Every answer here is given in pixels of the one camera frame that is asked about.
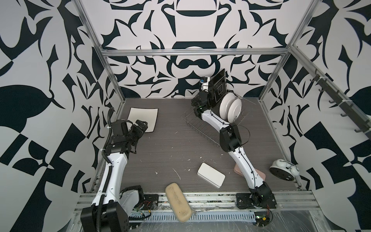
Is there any white square plate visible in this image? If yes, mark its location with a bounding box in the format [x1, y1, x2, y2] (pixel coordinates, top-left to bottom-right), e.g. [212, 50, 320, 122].
[128, 107, 158, 133]

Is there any floral black square plate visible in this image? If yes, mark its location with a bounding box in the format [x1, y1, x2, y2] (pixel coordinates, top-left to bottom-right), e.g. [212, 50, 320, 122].
[207, 69, 227, 108]

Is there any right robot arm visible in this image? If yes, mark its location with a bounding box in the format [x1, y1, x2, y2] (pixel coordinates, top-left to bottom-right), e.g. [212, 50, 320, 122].
[191, 91, 276, 209]

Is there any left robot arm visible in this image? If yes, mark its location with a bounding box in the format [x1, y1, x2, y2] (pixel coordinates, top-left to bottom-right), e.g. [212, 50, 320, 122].
[80, 120, 148, 232]

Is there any white round plate back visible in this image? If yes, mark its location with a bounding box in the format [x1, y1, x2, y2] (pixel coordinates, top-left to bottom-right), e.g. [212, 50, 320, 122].
[219, 92, 236, 120]

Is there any white round plate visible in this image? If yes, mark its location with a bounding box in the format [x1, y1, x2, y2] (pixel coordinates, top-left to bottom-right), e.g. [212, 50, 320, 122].
[227, 99, 242, 123]
[219, 92, 236, 120]

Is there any white round plate front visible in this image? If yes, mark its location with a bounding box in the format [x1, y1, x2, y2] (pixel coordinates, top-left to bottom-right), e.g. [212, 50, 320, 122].
[227, 99, 242, 123]

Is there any white rectangular case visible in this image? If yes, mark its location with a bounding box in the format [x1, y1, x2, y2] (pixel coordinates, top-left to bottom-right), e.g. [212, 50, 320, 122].
[197, 162, 225, 188]

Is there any beige oblong case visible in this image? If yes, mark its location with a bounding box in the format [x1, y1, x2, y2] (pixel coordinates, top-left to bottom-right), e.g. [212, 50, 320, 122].
[165, 183, 193, 222]

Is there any white round timer device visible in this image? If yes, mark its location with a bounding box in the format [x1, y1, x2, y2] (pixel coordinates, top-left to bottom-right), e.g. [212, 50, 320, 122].
[269, 159, 300, 181]

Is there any small circuit board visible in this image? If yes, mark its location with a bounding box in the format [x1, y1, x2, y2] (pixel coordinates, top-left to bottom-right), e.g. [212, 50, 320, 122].
[253, 210, 273, 228]

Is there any wire dish rack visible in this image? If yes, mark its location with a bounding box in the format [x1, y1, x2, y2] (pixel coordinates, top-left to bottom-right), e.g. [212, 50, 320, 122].
[180, 97, 258, 147]

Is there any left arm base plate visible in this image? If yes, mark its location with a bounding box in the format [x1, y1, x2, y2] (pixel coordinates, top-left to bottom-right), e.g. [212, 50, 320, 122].
[138, 194, 159, 211]

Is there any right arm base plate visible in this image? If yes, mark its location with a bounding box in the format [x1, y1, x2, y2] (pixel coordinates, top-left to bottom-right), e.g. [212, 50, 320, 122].
[236, 193, 277, 209]

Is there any slotted cable duct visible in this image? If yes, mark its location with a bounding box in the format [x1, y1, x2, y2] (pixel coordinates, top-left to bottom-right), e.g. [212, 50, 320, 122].
[128, 211, 257, 224]

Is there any wall hook rail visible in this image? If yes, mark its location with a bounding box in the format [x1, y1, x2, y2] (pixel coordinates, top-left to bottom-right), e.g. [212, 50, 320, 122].
[311, 69, 371, 140]

